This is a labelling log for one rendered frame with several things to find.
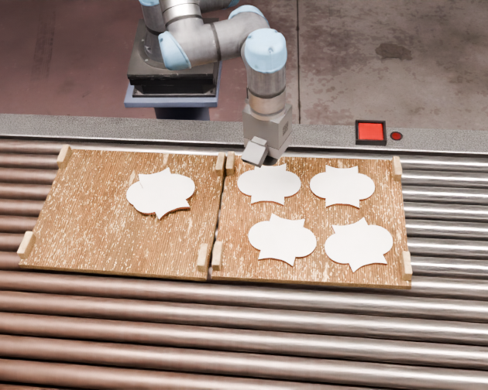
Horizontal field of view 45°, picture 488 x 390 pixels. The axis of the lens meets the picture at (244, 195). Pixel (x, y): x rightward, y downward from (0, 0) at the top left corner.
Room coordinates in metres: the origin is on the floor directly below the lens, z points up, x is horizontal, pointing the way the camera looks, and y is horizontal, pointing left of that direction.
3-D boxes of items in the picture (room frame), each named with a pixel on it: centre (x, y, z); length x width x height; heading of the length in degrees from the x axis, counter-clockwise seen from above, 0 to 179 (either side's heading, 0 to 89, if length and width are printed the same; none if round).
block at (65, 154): (1.04, 0.43, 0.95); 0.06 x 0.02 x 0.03; 170
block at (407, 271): (0.65, -0.32, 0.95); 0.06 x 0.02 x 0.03; 172
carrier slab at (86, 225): (0.87, 0.27, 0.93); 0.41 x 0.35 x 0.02; 80
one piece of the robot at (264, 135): (0.89, -0.05, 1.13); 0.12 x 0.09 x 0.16; 147
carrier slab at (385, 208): (0.81, -0.15, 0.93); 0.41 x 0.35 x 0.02; 82
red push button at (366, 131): (1.06, -0.33, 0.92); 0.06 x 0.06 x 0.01; 81
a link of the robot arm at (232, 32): (1.00, -0.02, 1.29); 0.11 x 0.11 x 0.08; 12
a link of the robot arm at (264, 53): (0.91, -0.06, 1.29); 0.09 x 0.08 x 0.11; 12
